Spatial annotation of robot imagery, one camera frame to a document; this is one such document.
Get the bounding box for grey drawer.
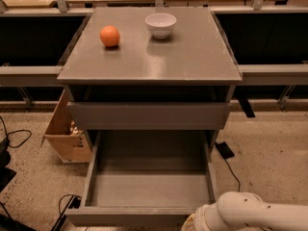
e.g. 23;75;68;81
67;102;231;130
66;130;218;226

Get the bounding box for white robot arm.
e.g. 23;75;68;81
181;192;308;231

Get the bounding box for grey top drawer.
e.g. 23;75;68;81
67;102;231;130

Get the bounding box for grey drawer cabinet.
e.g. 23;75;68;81
58;7;242;145

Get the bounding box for cardboard box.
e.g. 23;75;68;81
44;91;91;163

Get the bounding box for black equipment left edge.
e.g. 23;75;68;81
0;139;36;231

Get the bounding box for white bowl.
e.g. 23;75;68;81
145;13;177;39

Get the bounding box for orange fruit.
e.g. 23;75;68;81
99;25;120;47

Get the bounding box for black stand with cable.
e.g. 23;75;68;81
51;194;81;231

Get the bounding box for black cable left floor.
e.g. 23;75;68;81
0;115;33;149

